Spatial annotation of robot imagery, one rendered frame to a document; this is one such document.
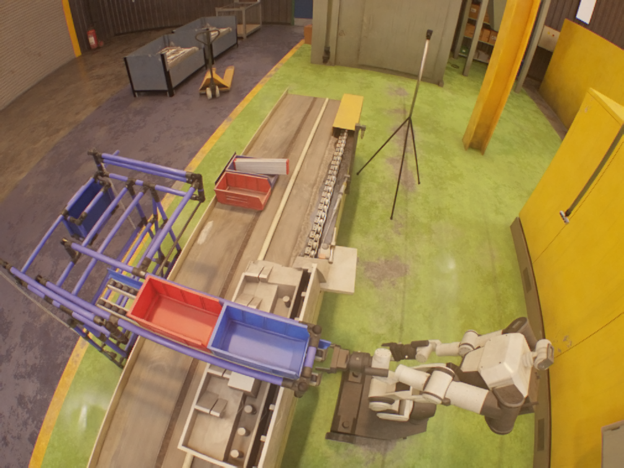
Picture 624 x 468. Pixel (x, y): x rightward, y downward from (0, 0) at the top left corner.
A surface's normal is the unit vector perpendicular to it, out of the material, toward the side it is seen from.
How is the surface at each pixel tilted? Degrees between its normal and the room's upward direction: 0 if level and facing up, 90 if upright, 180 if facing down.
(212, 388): 10
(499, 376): 52
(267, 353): 6
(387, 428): 0
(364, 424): 0
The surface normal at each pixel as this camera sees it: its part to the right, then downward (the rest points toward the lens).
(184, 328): 0.14, -0.61
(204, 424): -0.12, -0.66
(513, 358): 0.02, -0.88
